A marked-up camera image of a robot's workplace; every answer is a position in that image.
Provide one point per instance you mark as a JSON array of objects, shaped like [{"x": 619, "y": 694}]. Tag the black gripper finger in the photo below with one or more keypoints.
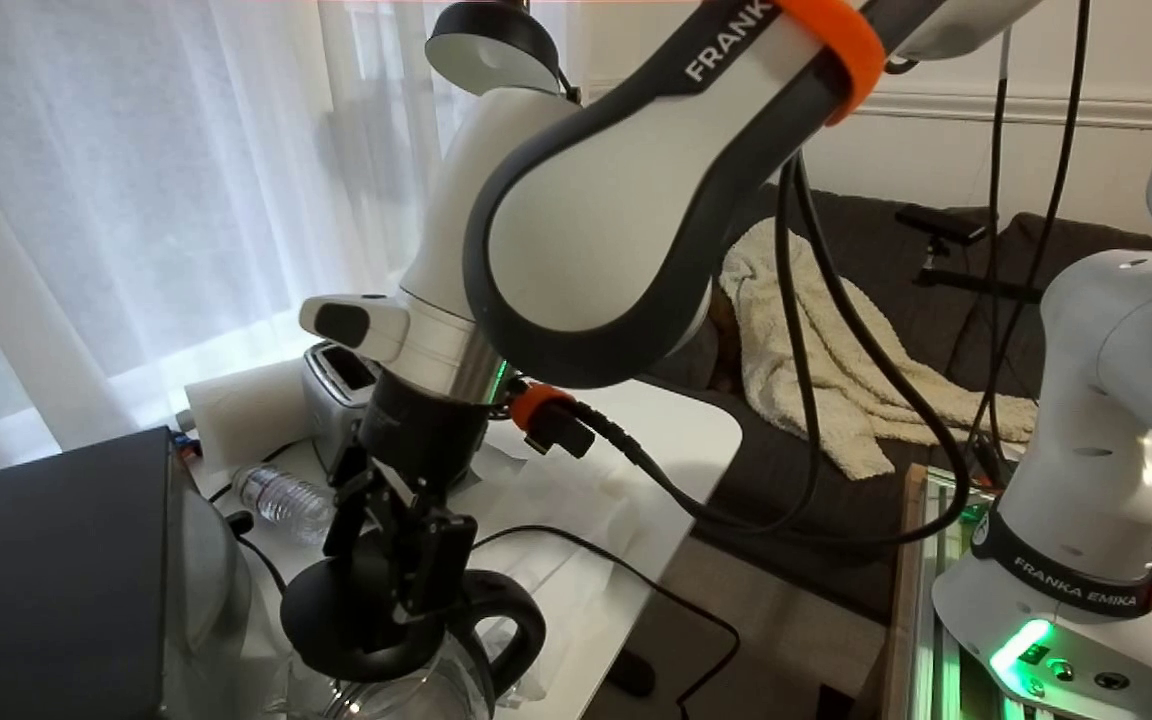
[
  {"x": 443, "y": 552},
  {"x": 349, "y": 500}
]

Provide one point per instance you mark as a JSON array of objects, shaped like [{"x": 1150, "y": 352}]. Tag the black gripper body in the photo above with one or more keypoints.
[{"x": 421, "y": 438}]

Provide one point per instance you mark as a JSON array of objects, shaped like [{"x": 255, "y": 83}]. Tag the glass kettle with black lid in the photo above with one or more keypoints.
[{"x": 392, "y": 662}]

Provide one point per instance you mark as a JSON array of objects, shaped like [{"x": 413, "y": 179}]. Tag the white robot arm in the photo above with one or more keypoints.
[{"x": 579, "y": 246}]

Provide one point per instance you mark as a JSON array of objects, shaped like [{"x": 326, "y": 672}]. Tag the clear plastic bottle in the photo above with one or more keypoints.
[{"x": 285, "y": 506}]

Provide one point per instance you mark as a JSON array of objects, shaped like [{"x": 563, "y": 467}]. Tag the silver two-slot toaster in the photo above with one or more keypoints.
[{"x": 338, "y": 393}]

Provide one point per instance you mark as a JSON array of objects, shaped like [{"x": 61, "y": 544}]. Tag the white paper towel roll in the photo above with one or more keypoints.
[{"x": 251, "y": 412}]

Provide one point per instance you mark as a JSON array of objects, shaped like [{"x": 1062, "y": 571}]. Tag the dark grey box appliance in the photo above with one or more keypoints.
[{"x": 123, "y": 591}]

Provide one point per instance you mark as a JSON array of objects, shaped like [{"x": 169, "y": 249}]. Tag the white sheer curtain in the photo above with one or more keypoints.
[{"x": 179, "y": 179}]

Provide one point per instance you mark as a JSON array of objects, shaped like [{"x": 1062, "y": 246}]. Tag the dark brown sofa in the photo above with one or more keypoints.
[{"x": 792, "y": 511}]

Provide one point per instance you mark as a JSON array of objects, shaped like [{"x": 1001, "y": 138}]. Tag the black floor lamp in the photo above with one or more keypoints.
[{"x": 486, "y": 46}]

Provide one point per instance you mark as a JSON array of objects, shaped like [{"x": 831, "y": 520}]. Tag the beige towel on sofa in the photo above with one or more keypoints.
[{"x": 854, "y": 401}]

